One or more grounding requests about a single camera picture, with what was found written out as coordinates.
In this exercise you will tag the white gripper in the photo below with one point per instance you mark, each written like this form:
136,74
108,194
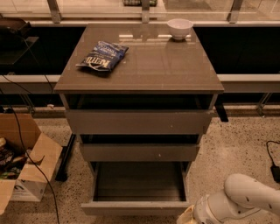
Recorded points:
203,212

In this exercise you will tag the grey bottom drawer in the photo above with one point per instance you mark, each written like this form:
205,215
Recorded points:
138,188

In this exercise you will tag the grey drawer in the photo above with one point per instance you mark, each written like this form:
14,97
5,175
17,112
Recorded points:
138,122
138,188
139,148

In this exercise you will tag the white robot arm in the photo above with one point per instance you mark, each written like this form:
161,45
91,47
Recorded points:
240,198

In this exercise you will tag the grey middle drawer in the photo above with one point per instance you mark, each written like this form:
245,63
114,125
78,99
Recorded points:
139,148

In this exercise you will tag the grey drawer cabinet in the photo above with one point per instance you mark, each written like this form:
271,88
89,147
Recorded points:
157,73

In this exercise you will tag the grey top drawer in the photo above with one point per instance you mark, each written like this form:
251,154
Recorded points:
138,122

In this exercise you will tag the black table leg right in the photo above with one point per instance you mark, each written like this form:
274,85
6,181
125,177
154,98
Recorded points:
221,112

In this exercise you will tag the black table leg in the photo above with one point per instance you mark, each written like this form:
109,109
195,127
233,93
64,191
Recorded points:
64,158
221,112

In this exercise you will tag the black table leg left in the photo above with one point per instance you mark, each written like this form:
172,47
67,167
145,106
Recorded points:
64,158

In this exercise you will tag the open cardboard box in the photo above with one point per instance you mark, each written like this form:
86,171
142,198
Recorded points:
22,133

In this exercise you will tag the blue Kettle chips bag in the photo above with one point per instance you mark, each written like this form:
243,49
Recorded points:
104,57

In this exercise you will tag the snack items in box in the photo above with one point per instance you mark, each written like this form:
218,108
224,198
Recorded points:
10,164

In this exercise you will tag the white bowl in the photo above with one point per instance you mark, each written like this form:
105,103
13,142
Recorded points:
179,28

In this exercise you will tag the dark equipment on left shelf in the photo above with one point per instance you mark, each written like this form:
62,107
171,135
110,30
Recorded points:
15,40

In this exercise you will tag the black power adapter with cable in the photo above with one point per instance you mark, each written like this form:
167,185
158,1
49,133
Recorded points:
275,170

